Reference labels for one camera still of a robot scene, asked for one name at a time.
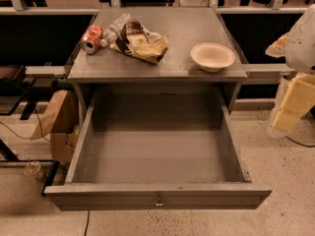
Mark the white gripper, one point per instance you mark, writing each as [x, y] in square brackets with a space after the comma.
[302, 48]

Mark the red coke can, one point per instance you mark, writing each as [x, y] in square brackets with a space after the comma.
[90, 41]

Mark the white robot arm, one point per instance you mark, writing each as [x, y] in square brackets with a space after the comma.
[299, 52]

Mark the open grey top drawer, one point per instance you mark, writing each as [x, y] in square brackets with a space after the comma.
[121, 168]

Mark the metal drawer knob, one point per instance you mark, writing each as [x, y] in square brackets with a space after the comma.
[159, 202]

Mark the white bowl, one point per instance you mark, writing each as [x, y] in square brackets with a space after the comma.
[212, 57]

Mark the yellow brown chip bag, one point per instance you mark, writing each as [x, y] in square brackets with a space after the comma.
[138, 42]

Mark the clear plastic water bottle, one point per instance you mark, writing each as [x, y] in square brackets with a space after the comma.
[113, 31]

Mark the brown cardboard box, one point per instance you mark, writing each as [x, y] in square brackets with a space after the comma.
[59, 121]

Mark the clear plastic cup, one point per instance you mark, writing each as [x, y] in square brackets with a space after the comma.
[33, 169]

